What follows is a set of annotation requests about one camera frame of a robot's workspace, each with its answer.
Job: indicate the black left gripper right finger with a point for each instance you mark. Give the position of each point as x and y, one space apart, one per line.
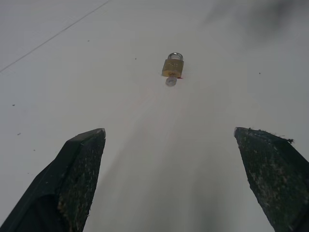
272 178

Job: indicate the brass padlock with silver shackle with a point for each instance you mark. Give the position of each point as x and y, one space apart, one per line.
173 65

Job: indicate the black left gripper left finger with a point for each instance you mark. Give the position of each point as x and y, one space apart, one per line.
65 183

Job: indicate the silver key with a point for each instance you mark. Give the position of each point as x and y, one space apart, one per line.
171 80

